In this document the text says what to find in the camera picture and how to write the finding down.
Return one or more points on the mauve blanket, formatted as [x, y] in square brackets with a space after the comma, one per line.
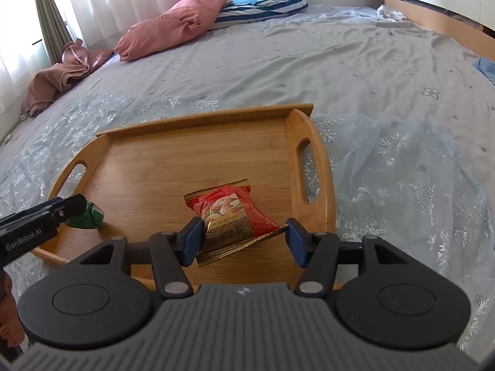
[58, 75]

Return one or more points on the green snack packet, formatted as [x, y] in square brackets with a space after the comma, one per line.
[87, 218]

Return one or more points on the grey-green curtain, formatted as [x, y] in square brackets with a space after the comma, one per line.
[50, 15]

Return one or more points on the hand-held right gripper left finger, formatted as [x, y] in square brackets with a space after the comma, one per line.
[191, 241]

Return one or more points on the blue striped pillow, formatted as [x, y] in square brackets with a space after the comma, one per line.
[263, 4]

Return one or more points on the clear plastic wrapper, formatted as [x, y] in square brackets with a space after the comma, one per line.
[390, 12]

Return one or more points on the wooden bed frame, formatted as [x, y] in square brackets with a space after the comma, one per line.
[437, 23]

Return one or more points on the blue cloth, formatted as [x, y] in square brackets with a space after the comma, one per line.
[486, 68]

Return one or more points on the pink pillow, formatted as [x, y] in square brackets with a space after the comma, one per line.
[170, 27]

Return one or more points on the person's left hand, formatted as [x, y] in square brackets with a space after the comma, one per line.
[9, 328]

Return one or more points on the red and gold nut packet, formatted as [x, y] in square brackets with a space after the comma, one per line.
[232, 216]

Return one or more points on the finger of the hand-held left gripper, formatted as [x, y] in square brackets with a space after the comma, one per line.
[73, 206]

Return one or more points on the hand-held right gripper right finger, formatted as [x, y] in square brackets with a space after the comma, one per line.
[296, 245]

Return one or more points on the grey snowflake bed sheet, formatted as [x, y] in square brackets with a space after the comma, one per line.
[386, 123]

